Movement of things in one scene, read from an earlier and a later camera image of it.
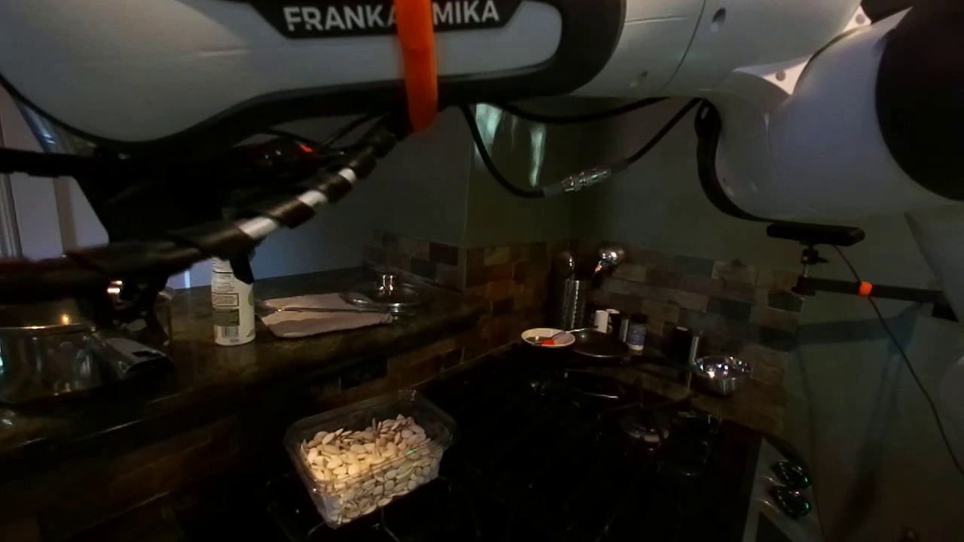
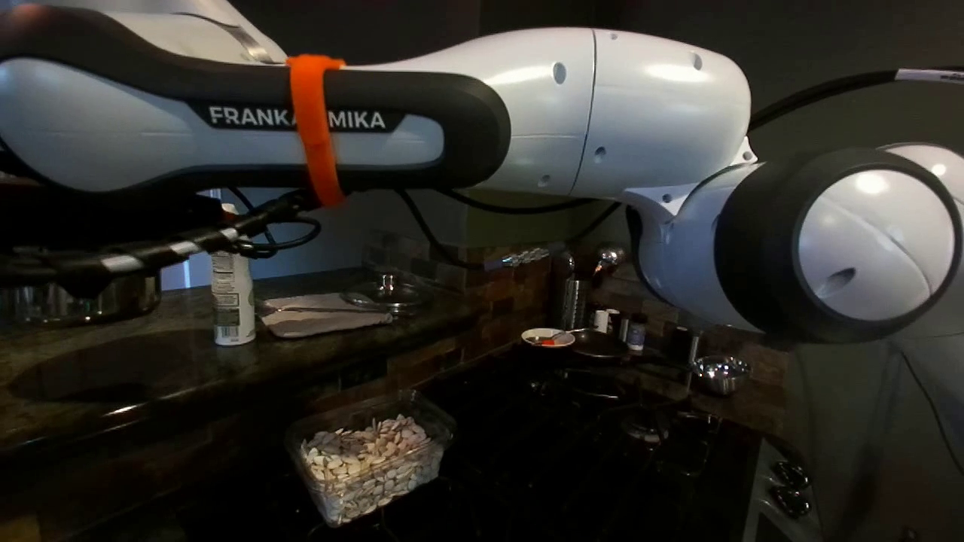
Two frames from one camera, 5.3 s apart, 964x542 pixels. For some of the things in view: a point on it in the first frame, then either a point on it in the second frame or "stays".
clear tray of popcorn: x=369 y=458 stays
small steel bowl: x=720 y=372 stays
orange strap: x=418 y=60 -> x=307 y=79
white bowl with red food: x=549 y=335 stays
